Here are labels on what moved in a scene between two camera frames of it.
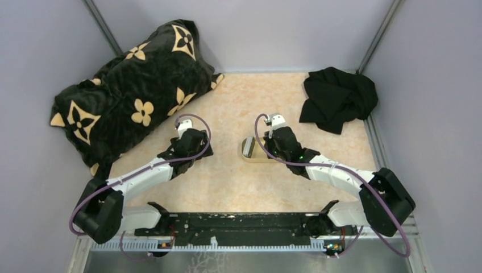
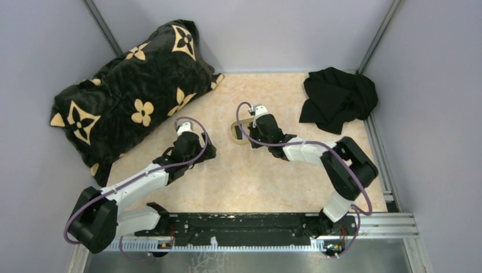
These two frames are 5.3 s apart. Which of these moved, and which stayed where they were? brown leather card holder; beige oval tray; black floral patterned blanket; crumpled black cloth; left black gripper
Moved: beige oval tray; brown leather card holder
Stayed: black floral patterned blanket; left black gripper; crumpled black cloth
